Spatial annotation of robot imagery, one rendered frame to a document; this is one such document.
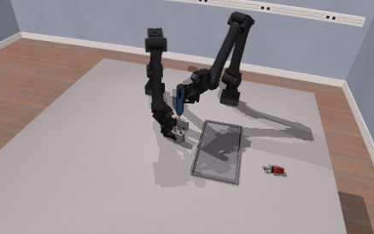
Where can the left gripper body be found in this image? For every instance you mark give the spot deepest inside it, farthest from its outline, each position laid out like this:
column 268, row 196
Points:
column 189, row 89

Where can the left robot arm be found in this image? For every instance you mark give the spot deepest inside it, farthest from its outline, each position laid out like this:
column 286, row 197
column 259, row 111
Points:
column 231, row 77

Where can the grey metal bracket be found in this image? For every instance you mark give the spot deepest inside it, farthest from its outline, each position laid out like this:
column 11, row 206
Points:
column 183, row 124

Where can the dark blue nut driver barrel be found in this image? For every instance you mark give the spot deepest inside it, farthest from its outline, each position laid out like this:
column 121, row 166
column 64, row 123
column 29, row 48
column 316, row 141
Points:
column 179, row 99

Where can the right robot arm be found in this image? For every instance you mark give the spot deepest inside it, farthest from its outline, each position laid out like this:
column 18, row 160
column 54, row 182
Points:
column 158, row 44

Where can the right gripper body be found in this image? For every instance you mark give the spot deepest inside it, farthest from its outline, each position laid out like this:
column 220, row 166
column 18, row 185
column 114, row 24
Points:
column 169, row 124

